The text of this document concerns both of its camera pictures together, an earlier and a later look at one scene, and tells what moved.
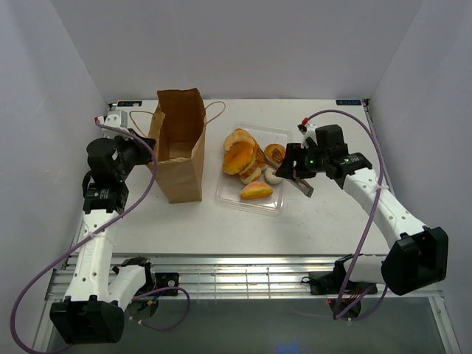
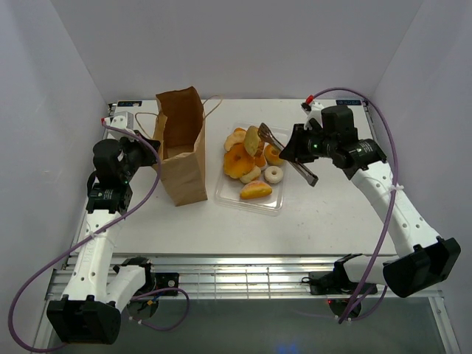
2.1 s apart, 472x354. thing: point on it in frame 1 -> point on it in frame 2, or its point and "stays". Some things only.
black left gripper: (144, 153) stays
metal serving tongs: (273, 160) -> (265, 131)
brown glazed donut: (276, 152) stays
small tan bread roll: (252, 178) -> (252, 140)
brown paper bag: (178, 125) stays
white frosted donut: (271, 178) stays
